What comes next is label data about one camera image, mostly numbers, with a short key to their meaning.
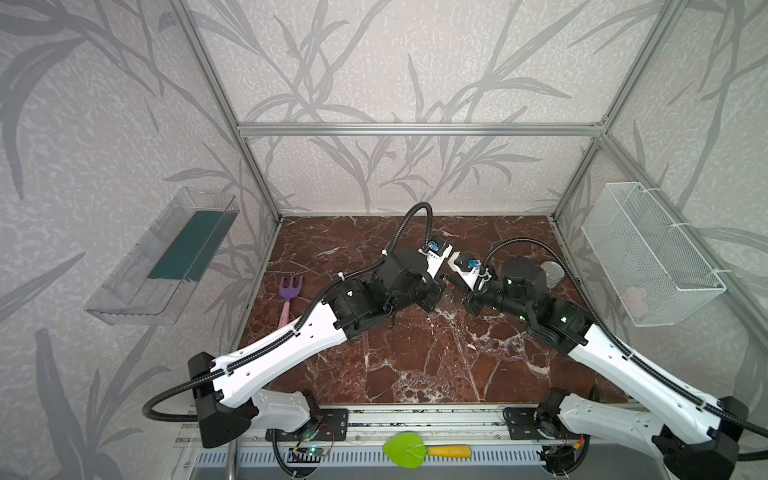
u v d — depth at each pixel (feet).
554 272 3.16
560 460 2.37
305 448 2.32
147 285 2.09
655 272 2.07
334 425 2.40
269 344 1.34
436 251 1.78
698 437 1.26
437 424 2.47
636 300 2.37
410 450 2.25
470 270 1.82
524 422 2.43
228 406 1.28
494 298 1.87
